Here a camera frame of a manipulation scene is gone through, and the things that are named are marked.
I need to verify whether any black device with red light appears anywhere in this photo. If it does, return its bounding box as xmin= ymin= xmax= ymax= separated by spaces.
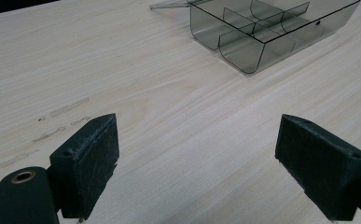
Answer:
xmin=0 ymin=0 xmax=61 ymax=18

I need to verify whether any clear plastic lid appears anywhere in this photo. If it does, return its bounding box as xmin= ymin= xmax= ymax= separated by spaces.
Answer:
xmin=149 ymin=0 xmax=201 ymax=10

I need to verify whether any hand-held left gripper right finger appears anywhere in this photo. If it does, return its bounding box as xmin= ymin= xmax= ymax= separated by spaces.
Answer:
xmin=274 ymin=113 xmax=361 ymax=222

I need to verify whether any clear grey plastic organizer box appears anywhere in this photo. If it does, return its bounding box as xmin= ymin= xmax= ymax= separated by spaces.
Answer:
xmin=189 ymin=0 xmax=361 ymax=75

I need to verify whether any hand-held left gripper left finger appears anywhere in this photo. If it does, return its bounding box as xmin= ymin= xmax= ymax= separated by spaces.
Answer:
xmin=49 ymin=113 xmax=120 ymax=221

